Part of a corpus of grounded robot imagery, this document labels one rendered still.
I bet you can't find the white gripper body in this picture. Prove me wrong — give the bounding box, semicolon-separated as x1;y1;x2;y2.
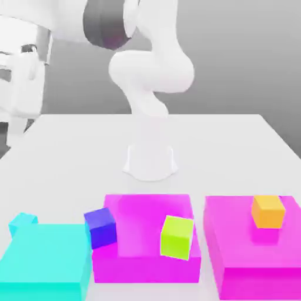
0;56;46;123

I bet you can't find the small cyan cube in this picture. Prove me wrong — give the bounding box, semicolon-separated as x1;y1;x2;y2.
8;212;39;238

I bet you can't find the small blue cube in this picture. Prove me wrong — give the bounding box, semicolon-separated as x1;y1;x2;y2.
83;206;118;250

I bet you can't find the small lime green cube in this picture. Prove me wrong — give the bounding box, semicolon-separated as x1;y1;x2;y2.
160;215;195;262

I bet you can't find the small orange cube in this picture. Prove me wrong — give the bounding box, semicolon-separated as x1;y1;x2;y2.
250;195;286;230

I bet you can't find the large cyan box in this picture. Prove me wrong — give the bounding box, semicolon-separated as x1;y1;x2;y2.
0;222;93;301

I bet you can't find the large magenta box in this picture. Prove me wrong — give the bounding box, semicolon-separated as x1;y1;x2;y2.
203;195;301;301
91;193;202;285

